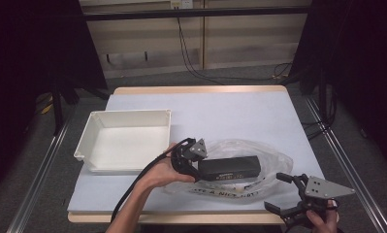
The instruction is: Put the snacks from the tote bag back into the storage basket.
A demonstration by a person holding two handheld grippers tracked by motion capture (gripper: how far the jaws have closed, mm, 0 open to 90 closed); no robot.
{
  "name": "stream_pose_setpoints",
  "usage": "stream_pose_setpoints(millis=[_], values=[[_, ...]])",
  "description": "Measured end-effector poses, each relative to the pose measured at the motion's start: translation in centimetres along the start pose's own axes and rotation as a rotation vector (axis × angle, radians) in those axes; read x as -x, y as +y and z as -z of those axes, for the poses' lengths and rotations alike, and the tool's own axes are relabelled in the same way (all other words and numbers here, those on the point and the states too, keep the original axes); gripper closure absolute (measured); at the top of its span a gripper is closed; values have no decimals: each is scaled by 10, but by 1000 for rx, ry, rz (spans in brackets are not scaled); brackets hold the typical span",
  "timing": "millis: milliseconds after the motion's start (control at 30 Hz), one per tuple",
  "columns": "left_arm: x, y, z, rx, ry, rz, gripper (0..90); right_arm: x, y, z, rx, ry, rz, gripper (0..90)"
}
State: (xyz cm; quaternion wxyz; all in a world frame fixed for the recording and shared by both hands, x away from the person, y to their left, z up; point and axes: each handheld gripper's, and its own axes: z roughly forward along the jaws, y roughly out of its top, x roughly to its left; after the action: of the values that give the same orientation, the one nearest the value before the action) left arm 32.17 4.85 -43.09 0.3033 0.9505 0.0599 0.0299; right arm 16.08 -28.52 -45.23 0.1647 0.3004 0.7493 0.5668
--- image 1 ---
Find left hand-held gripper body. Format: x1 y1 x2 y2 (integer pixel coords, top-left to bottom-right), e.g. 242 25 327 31
170 137 209 173

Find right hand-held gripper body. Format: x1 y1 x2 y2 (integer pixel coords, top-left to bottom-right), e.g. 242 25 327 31
282 173 357 228

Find clear smiley face plastic bag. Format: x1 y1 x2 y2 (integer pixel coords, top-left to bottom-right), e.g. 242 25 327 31
163 139 294 205

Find black rectangular box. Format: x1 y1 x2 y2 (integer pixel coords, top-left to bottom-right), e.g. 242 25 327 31
198 155 262 183

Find person's left hand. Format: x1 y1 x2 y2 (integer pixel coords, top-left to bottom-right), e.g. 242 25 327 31
142 143 196 192

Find person's right hand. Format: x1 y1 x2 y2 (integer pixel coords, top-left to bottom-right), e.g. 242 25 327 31
305 199 339 233

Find white plastic box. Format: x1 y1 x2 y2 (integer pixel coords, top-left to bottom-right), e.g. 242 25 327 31
73 108 173 174

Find pale blue table mat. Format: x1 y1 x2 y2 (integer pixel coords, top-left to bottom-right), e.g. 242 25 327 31
67 90 323 214

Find dark curtain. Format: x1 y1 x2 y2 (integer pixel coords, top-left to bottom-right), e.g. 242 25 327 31
290 0 387 171
0 0 109 195

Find black stand leg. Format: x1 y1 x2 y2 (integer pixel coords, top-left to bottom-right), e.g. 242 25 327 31
51 79 65 136

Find black horizontal bar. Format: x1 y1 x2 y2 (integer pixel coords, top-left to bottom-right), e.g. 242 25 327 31
83 5 312 22

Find yellow floor object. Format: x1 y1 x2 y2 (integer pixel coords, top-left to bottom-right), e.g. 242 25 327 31
40 102 53 116

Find metal floor rail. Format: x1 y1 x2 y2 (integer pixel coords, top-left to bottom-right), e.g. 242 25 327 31
305 96 387 233
6 118 70 233

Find black floor cables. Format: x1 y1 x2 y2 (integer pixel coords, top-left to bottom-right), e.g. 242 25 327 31
301 118 333 141

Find long black wall cable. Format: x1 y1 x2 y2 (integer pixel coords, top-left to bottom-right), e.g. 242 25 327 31
176 17 294 83

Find white wall socket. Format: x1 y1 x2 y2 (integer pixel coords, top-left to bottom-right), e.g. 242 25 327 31
170 0 195 10

